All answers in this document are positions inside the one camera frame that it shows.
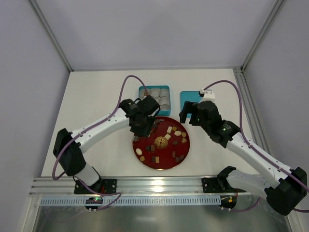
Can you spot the silver metal tongs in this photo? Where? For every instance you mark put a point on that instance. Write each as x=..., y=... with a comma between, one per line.
x=135, y=138

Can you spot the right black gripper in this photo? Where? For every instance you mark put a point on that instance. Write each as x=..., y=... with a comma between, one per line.
x=193, y=112

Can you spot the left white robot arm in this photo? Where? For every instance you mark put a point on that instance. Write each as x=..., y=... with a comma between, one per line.
x=70, y=147

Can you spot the teal square tin box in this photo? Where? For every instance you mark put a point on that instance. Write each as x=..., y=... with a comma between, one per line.
x=161, y=94

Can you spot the slotted cable duct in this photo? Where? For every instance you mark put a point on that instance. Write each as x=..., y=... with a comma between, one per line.
x=132, y=201

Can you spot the teal tin lid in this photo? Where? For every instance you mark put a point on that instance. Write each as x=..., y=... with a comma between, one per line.
x=186, y=96

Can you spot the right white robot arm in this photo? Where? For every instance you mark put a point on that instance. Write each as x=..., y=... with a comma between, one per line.
x=280, y=185

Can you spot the red round lacquer plate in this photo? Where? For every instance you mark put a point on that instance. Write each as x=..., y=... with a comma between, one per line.
x=171, y=152

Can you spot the dark textured chocolate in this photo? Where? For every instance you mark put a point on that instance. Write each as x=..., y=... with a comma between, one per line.
x=148, y=148

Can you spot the white oval swirl chocolate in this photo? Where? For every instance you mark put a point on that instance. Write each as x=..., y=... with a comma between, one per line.
x=139, y=151

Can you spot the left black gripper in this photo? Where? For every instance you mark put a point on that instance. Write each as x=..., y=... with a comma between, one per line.
x=142, y=129

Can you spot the aluminium front rail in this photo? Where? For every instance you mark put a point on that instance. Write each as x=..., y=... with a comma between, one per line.
x=46, y=186

